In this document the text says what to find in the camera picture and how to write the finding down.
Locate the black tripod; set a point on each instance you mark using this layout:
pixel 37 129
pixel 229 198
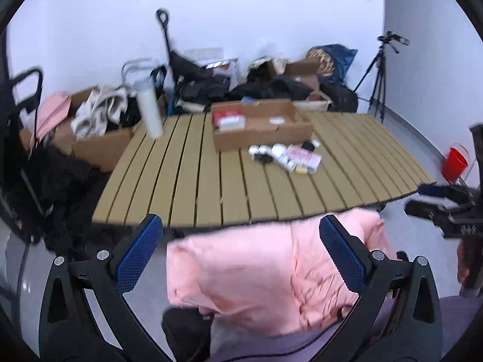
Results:
pixel 379 79

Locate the pink backpack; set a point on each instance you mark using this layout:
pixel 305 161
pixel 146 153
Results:
pixel 53 113

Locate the white tube bottle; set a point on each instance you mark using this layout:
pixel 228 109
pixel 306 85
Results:
pixel 285 163

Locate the red flat box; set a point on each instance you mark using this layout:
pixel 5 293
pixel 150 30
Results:
pixel 226 114

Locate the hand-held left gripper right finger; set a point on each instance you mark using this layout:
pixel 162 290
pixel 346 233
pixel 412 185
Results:
pixel 341 254

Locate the red and white packet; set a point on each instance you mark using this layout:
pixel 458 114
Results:
pixel 305 156

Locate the pile of black clothes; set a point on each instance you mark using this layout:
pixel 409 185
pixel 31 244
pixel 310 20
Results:
pixel 264 90

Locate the black hand truck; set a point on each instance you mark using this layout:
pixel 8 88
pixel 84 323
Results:
pixel 24 77

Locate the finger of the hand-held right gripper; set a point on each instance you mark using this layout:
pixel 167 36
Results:
pixel 434 190
pixel 422 210

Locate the red bucket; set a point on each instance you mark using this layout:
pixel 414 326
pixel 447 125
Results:
pixel 454 164

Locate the black tote bag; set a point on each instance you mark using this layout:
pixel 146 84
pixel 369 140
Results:
pixel 160 79

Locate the small silver-lid jar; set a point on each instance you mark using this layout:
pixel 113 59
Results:
pixel 264 148
pixel 254 150

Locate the large cardboard box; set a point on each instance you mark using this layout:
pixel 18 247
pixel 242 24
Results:
pixel 94 149

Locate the person's right forearm purple sleeve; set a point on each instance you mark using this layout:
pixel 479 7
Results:
pixel 462 316

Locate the shallow cardboard box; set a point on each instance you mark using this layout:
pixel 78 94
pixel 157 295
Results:
pixel 264 135

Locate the black suitcase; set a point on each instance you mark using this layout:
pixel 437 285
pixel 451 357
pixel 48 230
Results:
pixel 339 98

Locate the dark blue bag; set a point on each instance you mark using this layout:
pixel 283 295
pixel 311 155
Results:
pixel 343 57

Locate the wicker ball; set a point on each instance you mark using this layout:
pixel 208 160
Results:
pixel 325 64

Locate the beige clothes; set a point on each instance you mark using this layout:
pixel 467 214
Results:
pixel 94 115

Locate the pink pants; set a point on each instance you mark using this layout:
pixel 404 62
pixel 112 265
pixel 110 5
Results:
pixel 256 271

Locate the metal tube frame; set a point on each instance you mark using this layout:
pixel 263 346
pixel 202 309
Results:
pixel 130 65

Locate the white wall outlets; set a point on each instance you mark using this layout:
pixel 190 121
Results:
pixel 205 52

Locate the light blue pack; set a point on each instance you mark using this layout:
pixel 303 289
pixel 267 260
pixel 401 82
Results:
pixel 247 100

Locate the person's right hand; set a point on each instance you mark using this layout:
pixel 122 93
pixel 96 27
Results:
pixel 462 264

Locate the small black bottle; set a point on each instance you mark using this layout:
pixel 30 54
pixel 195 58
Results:
pixel 307 146

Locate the white flat box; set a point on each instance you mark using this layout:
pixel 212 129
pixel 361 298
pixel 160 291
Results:
pixel 231 123

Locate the open cardboard box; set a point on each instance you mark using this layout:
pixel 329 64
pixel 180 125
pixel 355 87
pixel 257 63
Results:
pixel 302 68

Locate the small white case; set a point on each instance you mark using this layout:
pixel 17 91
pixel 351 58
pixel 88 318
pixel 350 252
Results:
pixel 277 120

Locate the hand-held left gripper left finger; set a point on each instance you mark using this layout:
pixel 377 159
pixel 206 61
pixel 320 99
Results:
pixel 139 256

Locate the black fabric bag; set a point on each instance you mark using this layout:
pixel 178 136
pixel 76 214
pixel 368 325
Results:
pixel 185 66

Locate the tall white bottle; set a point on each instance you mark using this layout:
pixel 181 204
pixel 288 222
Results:
pixel 151 113

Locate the small yellow block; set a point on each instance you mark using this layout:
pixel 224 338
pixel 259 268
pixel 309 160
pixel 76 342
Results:
pixel 300 171

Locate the small cardboard box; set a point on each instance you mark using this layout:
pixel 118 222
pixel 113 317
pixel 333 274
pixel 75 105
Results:
pixel 269 67

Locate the dark cloth pile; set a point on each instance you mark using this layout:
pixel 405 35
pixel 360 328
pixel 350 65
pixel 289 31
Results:
pixel 64 188

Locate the printed appliance box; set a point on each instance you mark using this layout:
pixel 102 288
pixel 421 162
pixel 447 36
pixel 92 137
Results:
pixel 228 68

